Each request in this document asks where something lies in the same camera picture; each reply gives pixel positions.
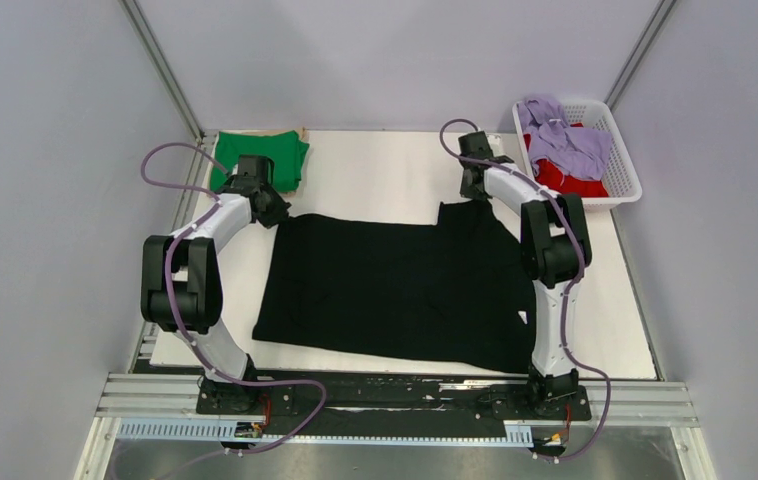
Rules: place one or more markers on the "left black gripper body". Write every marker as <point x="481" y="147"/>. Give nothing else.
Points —
<point x="275" y="208"/>

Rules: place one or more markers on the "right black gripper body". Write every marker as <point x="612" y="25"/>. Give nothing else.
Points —
<point x="472" y="191"/>

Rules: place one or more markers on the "black t shirt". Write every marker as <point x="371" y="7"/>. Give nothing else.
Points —
<point x="454" y="291"/>

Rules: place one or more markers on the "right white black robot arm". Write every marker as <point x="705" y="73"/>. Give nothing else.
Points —
<point x="555" y="251"/>

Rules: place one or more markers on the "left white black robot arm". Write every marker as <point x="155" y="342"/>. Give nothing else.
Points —
<point x="181" y="287"/>

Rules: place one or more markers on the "folded green t shirt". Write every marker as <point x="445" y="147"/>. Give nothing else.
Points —
<point x="286" y="156"/>

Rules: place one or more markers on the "red t shirt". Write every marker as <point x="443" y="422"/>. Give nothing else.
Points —
<point x="554" y="179"/>

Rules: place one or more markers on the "lilac t shirt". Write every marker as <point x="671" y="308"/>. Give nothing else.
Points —
<point x="579" y="152"/>

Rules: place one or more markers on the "white plastic laundry basket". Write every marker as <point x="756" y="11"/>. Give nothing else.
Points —
<point x="620" y="179"/>

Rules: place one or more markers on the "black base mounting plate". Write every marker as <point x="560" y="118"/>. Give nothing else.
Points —
<point x="373" y="403"/>

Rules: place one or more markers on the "aluminium frame rail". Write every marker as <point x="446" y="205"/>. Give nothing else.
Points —
<point x="148" y="39"/>

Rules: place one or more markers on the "white slotted cable duct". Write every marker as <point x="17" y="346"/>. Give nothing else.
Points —
<point x="234" y="431"/>

